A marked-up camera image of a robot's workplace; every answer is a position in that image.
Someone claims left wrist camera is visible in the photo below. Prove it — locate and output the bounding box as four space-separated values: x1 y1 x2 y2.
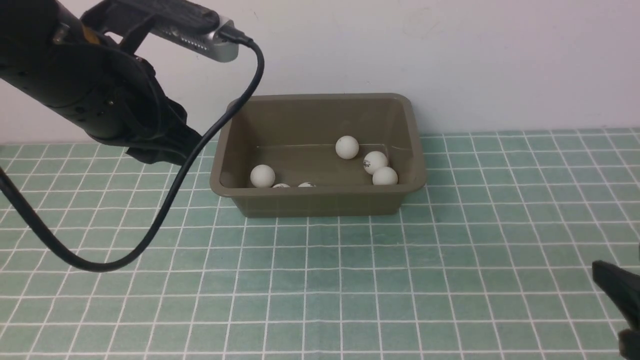
80 0 252 63

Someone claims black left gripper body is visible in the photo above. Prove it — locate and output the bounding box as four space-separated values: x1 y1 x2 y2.
30 43 187 146

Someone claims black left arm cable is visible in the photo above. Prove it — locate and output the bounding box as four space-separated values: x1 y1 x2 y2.
0 35 265 273

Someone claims olive brown plastic bin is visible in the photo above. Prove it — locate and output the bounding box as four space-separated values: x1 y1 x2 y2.
209 93 427 218

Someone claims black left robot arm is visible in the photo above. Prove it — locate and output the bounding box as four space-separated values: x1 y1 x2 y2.
0 0 202 166

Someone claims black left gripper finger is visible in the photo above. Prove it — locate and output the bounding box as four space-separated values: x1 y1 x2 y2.
125 125 202 166

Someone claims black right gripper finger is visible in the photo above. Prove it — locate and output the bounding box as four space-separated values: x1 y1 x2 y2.
591 260 640 331
618 330 640 360

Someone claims green checked tablecloth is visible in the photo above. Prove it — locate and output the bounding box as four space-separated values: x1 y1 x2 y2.
0 128 640 360

